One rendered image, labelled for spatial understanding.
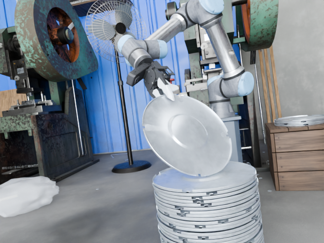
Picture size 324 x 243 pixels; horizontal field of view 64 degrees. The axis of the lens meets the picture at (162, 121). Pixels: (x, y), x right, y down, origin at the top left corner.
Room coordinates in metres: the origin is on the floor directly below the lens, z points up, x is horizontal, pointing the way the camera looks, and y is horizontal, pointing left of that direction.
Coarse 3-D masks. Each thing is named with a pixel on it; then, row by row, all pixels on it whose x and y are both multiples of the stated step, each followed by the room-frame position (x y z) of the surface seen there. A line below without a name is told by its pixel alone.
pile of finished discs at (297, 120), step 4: (292, 116) 1.69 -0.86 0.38; (296, 116) 1.69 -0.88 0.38; (300, 116) 1.67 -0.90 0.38; (304, 116) 1.58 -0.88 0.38; (308, 116) 1.56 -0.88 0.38; (312, 116) 1.58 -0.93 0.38; (316, 116) 1.55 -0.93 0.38; (320, 116) 1.53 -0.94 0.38; (276, 120) 1.62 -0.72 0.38; (280, 120) 1.59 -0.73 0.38; (284, 120) 1.56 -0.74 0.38; (288, 120) 1.53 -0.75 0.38; (292, 120) 1.51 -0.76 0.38; (296, 120) 1.43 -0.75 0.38; (300, 120) 1.42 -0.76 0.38; (304, 120) 1.41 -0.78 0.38; (308, 120) 1.41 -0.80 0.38; (312, 120) 1.41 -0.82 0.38; (316, 120) 1.41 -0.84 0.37; (320, 120) 1.41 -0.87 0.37; (276, 124) 1.61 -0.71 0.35; (280, 124) 1.52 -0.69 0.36; (284, 124) 1.49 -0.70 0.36; (288, 124) 1.47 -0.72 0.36; (292, 124) 1.45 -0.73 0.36; (296, 124) 1.44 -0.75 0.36; (300, 124) 1.42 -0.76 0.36; (304, 124) 1.45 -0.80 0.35; (308, 124) 1.43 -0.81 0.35; (312, 124) 1.41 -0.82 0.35
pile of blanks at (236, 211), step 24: (168, 192) 0.62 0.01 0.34; (216, 192) 0.59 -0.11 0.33; (240, 192) 0.60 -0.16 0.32; (168, 216) 0.66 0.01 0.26; (192, 216) 0.60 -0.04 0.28; (216, 216) 0.60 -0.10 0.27; (240, 216) 0.60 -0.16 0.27; (168, 240) 0.64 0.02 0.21; (192, 240) 0.60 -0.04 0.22; (216, 240) 0.58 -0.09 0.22; (240, 240) 0.59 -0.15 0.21
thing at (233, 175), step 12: (168, 168) 0.84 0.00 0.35; (228, 168) 0.76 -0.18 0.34; (240, 168) 0.75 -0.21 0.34; (252, 168) 0.73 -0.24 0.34; (156, 180) 0.73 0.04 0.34; (168, 180) 0.72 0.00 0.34; (180, 180) 0.70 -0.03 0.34; (192, 180) 0.68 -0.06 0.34; (204, 180) 0.67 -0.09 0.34; (216, 180) 0.66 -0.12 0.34; (228, 180) 0.65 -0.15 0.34; (240, 180) 0.64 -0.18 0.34; (192, 192) 0.59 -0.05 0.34
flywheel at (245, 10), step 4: (248, 0) 2.06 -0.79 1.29; (244, 4) 2.40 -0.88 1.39; (248, 4) 2.08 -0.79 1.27; (244, 8) 2.40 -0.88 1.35; (248, 8) 2.12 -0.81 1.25; (244, 12) 2.40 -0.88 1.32; (248, 12) 2.32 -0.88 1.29; (244, 16) 2.40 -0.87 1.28; (248, 16) 2.32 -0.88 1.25; (244, 20) 2.40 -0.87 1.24; (248, 20) 2.35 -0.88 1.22; (244, 24) 2.39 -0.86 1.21; (248, 24) 2.36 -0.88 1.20; (244, 28) 2.39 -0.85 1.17; (248, 28) 2.34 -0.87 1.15; (244, 32) 2.41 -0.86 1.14; (248, 32) 2.31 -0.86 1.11; (248, 36) 2.25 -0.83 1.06; (248, 40) 2.24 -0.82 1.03
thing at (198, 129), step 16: (160, 96) 0.81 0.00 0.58; (176, 96) 0.84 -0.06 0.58; (144, 112) 0.75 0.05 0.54; (160, 112) 0.77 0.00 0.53; (176, 112) 0.80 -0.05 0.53; (192, 112) 0.82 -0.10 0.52; (208, 112) 0.85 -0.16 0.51; (144, 128) 0.71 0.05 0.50; (160, 128) 0.73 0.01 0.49; (176, 128) 0.74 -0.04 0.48; (192, 128) 0.77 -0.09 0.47; (208, 128) 0.80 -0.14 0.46; (224, 128) 0.83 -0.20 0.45; (160, 144) 0.69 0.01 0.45; (176, 144) 0.71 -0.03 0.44; (192, 144) 0.73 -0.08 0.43; (208, 144) 0.76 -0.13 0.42; (224, 144) 0.78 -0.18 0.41; (176, 160) 0.68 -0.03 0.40; (192, 160) 0.70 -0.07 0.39; (208, 160) 0.72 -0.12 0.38; (224, 160) 0.74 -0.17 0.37
